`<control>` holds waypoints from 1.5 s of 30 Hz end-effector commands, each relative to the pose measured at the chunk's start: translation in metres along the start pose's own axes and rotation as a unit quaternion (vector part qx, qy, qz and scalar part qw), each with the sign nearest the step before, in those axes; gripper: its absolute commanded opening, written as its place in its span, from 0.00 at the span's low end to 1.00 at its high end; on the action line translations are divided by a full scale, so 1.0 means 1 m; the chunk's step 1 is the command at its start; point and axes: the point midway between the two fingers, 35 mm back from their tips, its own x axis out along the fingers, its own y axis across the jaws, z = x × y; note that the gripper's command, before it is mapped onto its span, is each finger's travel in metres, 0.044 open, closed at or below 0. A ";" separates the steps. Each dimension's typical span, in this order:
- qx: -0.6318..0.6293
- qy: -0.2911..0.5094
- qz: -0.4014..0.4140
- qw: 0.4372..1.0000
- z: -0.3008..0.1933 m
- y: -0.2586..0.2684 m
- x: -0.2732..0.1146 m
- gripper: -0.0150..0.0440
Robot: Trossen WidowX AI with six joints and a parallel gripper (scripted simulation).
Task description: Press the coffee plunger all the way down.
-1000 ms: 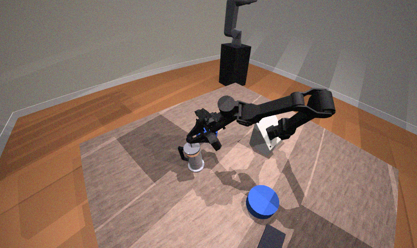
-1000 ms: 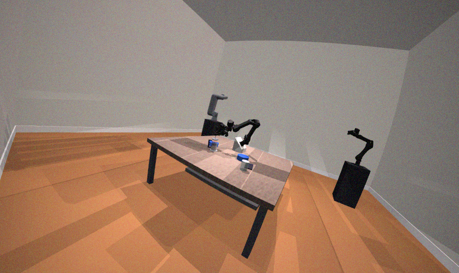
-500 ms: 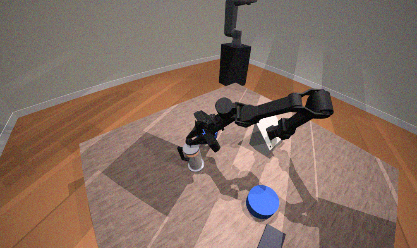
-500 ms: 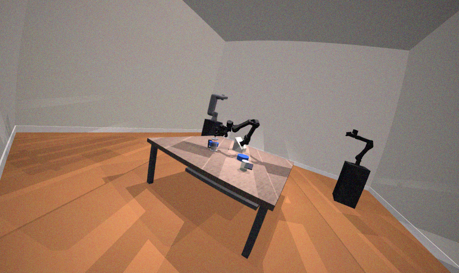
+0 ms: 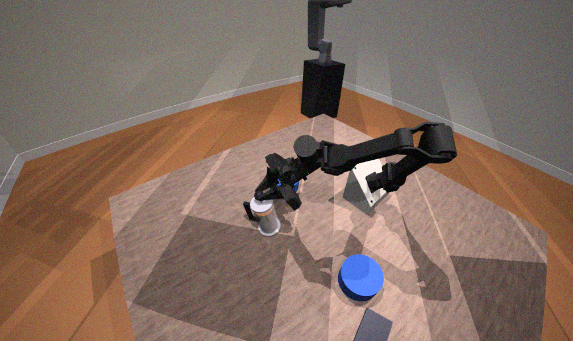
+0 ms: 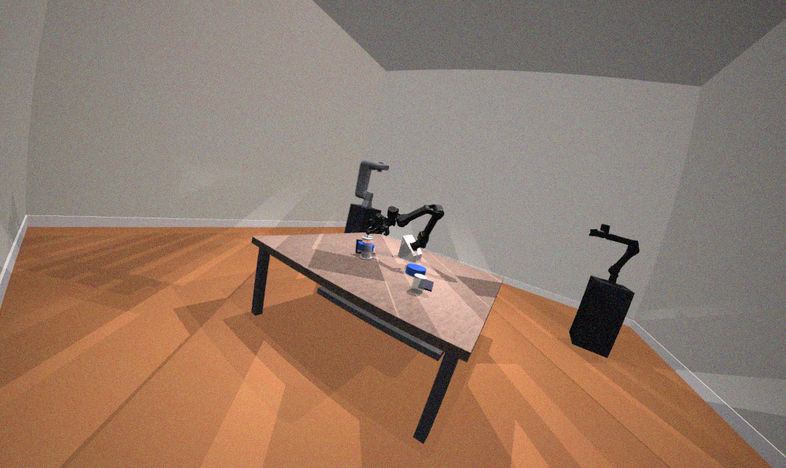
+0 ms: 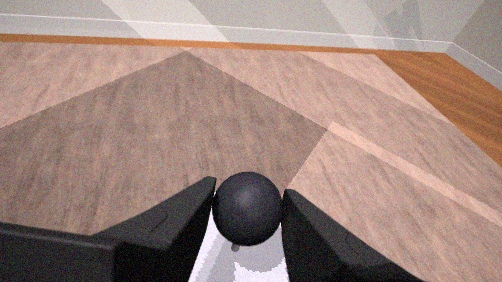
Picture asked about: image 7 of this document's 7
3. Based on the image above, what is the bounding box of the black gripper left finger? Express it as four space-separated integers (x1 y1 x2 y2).
0 176 216 282

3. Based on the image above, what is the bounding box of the glass french press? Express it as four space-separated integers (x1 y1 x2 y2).
189 172 289 282

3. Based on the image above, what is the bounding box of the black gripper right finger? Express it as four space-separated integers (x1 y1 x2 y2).
281 189 426 282

